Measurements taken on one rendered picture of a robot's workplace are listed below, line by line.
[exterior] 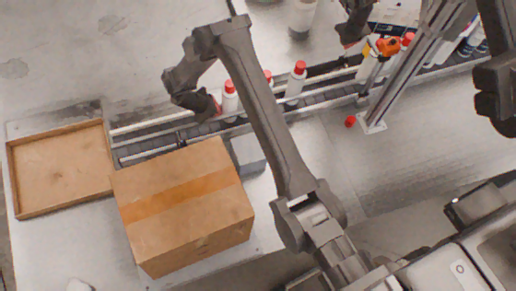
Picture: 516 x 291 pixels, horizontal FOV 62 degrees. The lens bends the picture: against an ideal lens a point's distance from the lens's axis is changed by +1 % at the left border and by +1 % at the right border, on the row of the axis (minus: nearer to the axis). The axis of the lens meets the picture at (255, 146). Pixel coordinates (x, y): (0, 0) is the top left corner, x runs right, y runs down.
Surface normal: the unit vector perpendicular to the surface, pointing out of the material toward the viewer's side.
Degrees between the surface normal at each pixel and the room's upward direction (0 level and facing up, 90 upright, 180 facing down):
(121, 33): 0
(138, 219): 0
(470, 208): 0
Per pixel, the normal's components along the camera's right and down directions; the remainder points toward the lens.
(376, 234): 0.07, -0.43
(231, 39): 0.29, -0.18
